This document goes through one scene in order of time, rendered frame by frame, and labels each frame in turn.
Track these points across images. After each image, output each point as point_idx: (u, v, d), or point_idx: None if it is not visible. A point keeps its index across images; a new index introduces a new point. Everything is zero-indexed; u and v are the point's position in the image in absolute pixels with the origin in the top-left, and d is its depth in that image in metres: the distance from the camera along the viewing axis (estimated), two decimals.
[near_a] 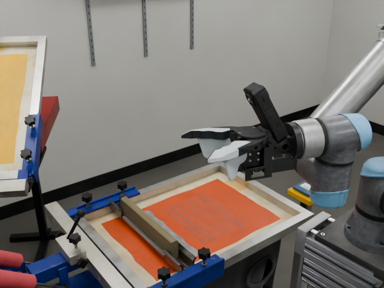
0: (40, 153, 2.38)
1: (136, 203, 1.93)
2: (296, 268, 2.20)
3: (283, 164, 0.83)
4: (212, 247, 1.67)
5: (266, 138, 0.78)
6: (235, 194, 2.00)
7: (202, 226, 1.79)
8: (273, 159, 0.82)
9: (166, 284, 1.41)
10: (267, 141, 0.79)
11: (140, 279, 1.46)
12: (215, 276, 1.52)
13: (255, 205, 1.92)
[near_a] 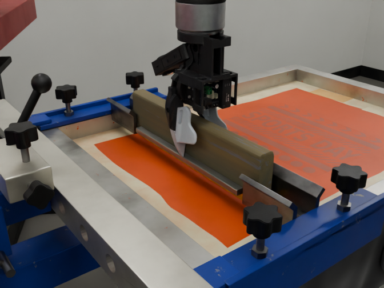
0: (0, 63, 1.49)
1: None
2: None
3: (206, 56, 0.66)
4: (332, 181, 0.77)
5: (171, 78, 0.71)
6: (337, 106, 1.11)
7: (296, 147, 0.89)
8: (200, 67, 0.68)
9: (266, 250, 0.52)
10: (176, 76, 0.71)
11: (192, 241, 0.57)
12: (366, 236, 0.63)
13: (383, 119, 1.03)
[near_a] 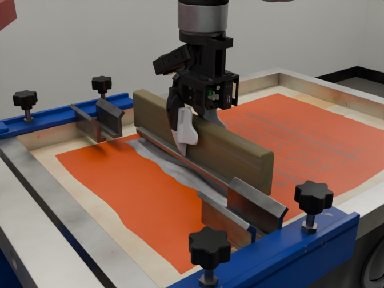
0: None
1: (130, 124, 0.98)
2: None
3: (208, 58, 0.66)
4: None
5: (172, 78, 0.71)
6: (318, 112, 1.05)
7: None
8: (202, 68, 0.68)
9: (215, 280, 0.46)
10: (177, 76, 0.71)
11: (138, 268, 0.51)
12: (335, 260, 0.57)
13: (366, 127, 0.97)
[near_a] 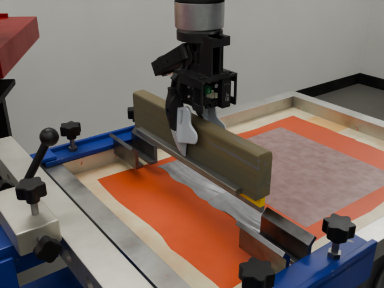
0: (4, 86, 1.53)
1: (160, 148, 1.08)
2: None
3: (206, 56, 0.66)
4: None
5: (170, 78, 0.72)
6: (332, 136, 1.14)
7: None
8: (199, 67, 0.68)
9: None
10: (175, 76, 0.71)
11: None
12: (355, 280, 0.67)
13: (376, 151, 1.06)
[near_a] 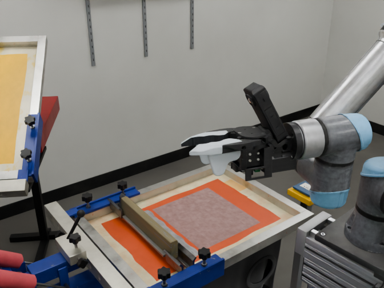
0: (40, 153, 2.38)
1: (136, 203, 1.93)
2: (296, 268, 2.20)
3: (283, 164, 0.83)
4: (212, 247, 1.67)
5: (266, 138, 0.78)
6: (235, 194, 2.00)
7: None
8: (273, 159, 0.82)
9: (166, 284, 1.41)
10: (267, 141, 0.79)
11: (141, 279, 1.46)
12: (215, 276, 1.52)
13: (255, 205, 1.92)
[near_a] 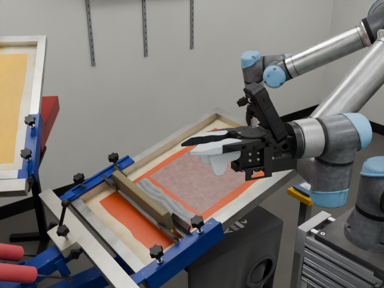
0: (40, 153, 2.38)
1: (132, 172, 1.86)
2: (296, 268, 2.20)
3: (283, 164, 0.83)
4: (211, 208, 1.59)
5: (266, 138, 0.78)
6: None
7: None
8: (273, 159, 0.82)
9: (162, 260, 1.37)
10: (267, 141, 0.79)
11: (138, 259, 1.42)
12: (214, 240, 1.46)
13: None
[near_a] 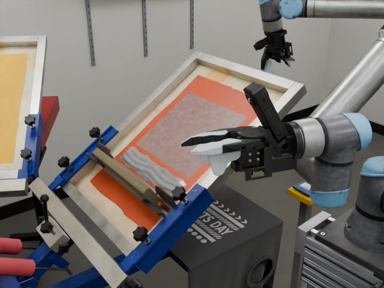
0: (40, 153, 2.38)
1: (119, 142, 1.77)
2: (296, 268, 2.20)
3: (283, 164, 0.83)
4: (198, 170, 1.48)
5: (266, 138, 0.78)
6: (218, 89, 1.72)
7: None
8: (273, 159, 0.82)
9: (149, 241, 1.30)
10: (267, 141, 0.79)
11: (127, 241, 1.37)
12: (203, 207, 1.37)
13: (240, 95, 1.63)
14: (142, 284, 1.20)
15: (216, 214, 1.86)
